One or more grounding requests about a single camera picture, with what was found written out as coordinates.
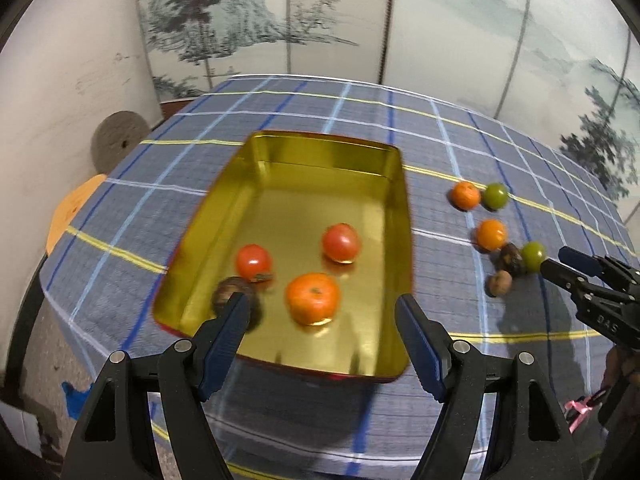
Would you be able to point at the grey round disc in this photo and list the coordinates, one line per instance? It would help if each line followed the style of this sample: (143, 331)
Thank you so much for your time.
(117, 140)

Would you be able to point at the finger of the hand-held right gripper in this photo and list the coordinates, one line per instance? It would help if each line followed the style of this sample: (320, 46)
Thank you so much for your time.
(580, 259)
(562, 274)

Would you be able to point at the painted folding screen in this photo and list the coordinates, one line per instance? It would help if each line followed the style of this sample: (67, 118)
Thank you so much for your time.
(450, 35)

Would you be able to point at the dark brown wrinkled fruit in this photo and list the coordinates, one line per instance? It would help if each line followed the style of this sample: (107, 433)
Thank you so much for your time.
(510, 259)

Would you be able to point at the blue tape piece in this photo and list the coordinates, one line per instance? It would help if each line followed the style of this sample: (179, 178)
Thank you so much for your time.
(74, 397)

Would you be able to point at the white paper sheet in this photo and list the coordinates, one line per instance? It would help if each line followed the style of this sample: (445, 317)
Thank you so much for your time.
(20, 427)

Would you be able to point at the small smooth orange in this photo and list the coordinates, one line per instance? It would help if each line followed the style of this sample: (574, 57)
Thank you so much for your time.
(491, 235)

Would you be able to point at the blue plaid tablecloth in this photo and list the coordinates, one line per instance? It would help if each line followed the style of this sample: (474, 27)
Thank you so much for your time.
(325, 105)

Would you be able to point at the gold tin box red sides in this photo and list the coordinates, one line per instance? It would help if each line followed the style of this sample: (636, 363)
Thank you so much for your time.
(310, 190)

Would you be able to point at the large orange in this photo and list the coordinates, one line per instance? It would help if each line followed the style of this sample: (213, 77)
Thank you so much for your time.
(312, 299)

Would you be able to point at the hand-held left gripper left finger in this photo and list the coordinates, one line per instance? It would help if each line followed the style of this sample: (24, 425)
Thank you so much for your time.
(227, 340)

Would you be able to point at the brown kiwi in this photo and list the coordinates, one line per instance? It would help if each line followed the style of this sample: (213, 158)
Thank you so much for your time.
(500, 284)

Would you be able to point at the red tomato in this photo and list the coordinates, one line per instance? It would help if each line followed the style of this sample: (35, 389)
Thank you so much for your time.
(341, 243)
(254, 261)

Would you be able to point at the green tomato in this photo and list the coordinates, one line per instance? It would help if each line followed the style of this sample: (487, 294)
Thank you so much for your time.
(533, 255)
(495, 196)

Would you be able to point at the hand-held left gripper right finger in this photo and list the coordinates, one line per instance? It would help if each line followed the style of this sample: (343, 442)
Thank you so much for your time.
(420, 345)

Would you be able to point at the orange round stool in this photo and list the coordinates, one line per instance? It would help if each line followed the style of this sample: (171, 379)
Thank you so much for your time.
(70, 215)

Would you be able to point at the dark round passion fruit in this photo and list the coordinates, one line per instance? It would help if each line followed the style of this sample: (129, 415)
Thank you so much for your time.
(225, 291)

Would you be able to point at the orange mandarin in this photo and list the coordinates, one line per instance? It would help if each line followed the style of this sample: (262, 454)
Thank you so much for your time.
(465, 196)

